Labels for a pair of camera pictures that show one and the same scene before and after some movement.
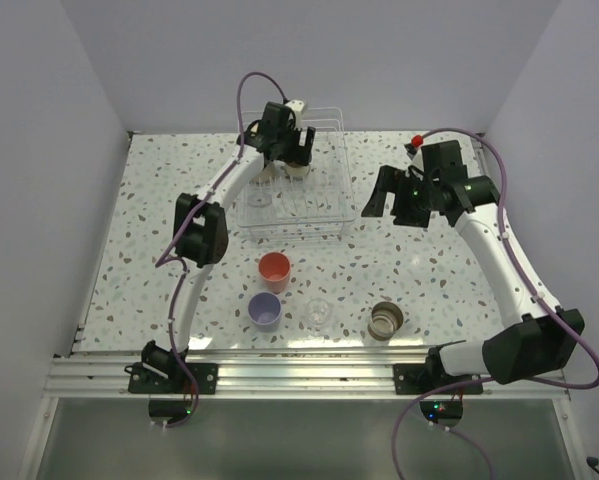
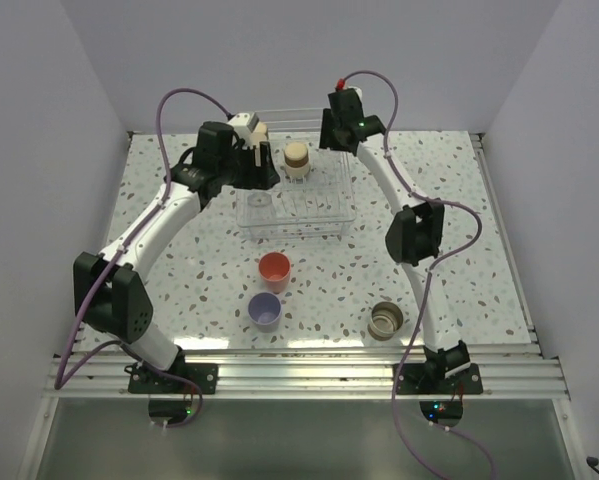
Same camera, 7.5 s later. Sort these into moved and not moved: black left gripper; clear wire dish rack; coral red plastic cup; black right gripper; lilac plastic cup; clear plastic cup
Moved: black left gripper; black right gripper
Not moved: coral red plastic cup; clear wire dish rack; lilac plastic cup; clear plastic cup
